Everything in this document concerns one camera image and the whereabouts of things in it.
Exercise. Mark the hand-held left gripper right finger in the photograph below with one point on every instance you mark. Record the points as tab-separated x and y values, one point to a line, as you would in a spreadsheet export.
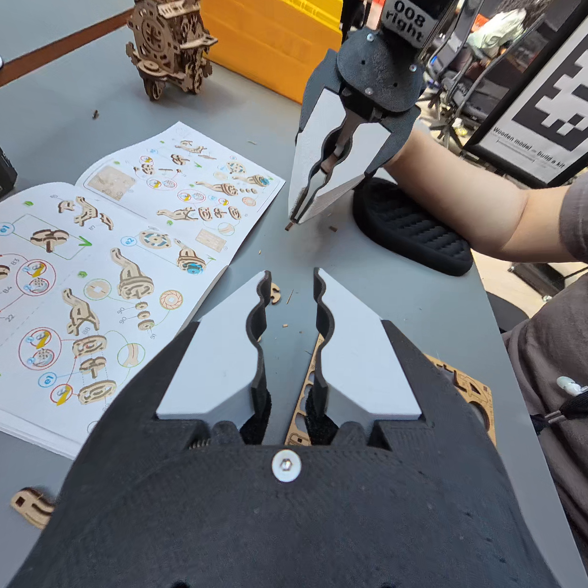
367	367

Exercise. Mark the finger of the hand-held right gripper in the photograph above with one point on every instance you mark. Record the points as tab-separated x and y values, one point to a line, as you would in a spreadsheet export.
312	133
363	151

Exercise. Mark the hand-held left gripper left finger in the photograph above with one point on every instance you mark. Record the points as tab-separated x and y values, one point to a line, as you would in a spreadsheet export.
206	367

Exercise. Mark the person's right forearm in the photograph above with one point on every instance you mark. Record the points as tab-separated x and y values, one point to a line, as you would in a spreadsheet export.
459	197

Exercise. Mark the laser-cut plywood parts sheet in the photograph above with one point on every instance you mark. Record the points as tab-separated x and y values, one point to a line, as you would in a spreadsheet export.
466	383

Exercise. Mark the assembled wooden model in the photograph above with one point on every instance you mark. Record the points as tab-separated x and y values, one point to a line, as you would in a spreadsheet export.
165	50

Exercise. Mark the curved wooden model part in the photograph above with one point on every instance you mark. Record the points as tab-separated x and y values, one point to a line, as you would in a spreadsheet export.
32	507

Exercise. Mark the black office chair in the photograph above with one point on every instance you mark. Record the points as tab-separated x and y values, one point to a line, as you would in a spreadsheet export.
454	92

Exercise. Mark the black wrist rest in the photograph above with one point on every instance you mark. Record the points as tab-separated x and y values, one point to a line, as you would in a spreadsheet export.
413	229

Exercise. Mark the yellow plastic bin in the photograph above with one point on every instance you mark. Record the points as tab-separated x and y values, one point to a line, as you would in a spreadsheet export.
257	46

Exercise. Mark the black framed marker sign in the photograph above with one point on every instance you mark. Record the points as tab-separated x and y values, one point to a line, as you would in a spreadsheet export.
551	92

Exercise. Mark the open instruction booklet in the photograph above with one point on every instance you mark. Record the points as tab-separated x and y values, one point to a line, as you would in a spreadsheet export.
115	220

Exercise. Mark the person's grey shirt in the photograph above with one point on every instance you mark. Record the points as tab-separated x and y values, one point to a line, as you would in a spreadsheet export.
551	330

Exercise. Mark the white earphone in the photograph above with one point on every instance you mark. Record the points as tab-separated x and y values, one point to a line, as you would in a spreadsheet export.
569	386

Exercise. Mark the black cardboard box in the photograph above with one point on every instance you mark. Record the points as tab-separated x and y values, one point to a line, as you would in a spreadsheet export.
5	172

